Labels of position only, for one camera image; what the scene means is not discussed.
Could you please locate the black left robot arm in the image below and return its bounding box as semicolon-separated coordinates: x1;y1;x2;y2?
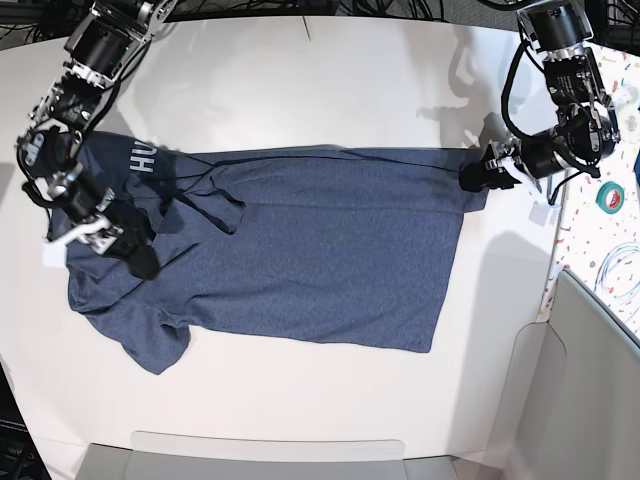
459;1;621;193

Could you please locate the green tape roll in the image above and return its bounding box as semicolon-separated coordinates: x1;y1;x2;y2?
596;181;625;215

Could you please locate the grey bin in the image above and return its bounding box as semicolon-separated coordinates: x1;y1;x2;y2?
76;431;457;479
478;270;639;479

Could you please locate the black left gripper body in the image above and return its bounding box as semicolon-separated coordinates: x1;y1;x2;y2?
487;134;570;179

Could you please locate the dark blue t-shirt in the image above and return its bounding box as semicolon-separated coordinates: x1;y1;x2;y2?
66;133;486;374

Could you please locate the terrazzo pattern side table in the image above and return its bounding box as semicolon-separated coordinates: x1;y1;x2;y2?
537;44;639;336

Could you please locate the grey bin right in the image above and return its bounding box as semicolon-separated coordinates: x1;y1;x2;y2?
478;270;639;479

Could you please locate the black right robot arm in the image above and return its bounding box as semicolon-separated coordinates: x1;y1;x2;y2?
15;1;176;280

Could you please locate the coiled grey cable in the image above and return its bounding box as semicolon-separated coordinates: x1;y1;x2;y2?
593;241;640;305

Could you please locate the grey bin bottom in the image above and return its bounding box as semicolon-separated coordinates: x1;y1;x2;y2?
76;431;457;479

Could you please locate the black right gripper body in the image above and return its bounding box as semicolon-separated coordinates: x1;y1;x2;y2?
62;189;143;258

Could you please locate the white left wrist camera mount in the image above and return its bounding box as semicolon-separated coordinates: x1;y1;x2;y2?
484;142;561;226

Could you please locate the dark blue cloth at edge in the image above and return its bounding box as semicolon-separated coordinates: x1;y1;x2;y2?
634;151;640;187

